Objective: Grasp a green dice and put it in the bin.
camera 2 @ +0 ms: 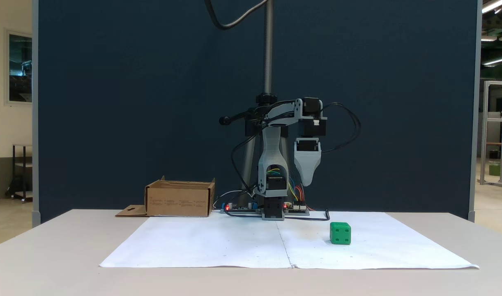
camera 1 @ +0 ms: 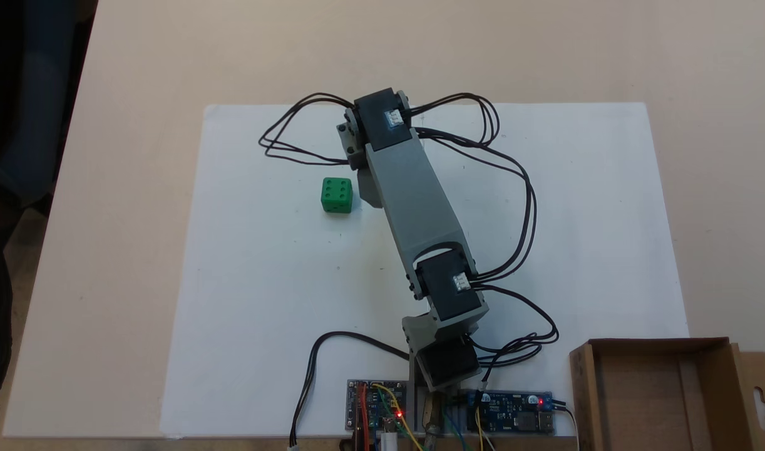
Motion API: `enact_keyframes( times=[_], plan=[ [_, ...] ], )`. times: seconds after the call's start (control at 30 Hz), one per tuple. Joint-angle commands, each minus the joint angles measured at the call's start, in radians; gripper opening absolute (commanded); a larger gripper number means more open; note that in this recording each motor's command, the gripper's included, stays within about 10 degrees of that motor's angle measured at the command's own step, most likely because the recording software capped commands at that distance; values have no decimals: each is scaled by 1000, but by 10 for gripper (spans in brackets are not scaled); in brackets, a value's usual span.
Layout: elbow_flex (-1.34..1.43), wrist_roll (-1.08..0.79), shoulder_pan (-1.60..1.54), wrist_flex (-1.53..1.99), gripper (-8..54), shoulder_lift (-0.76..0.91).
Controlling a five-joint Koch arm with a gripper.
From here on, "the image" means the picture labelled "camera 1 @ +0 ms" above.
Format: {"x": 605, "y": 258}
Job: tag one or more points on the brown cardboard box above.
{"x": 645, "y": 401}

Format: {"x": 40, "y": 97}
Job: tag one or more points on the white USB plug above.
{"x": 389, "y": 443}

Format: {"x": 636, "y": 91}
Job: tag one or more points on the metal clamp screw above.
{"x": 432, "y": 419}

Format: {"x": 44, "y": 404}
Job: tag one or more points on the green die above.
{"x": 337, "y": 194}

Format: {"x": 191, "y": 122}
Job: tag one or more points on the circuit board with red LED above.
{"x": 352, "y": 401}

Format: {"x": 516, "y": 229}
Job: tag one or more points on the blue circuit board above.
{"x": 514, "y": 416}

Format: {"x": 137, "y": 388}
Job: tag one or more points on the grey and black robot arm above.
{"x": 414, "y": 200}

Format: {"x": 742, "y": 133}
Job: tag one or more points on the large white paper sheet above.
{"x": 263, "y": 282}

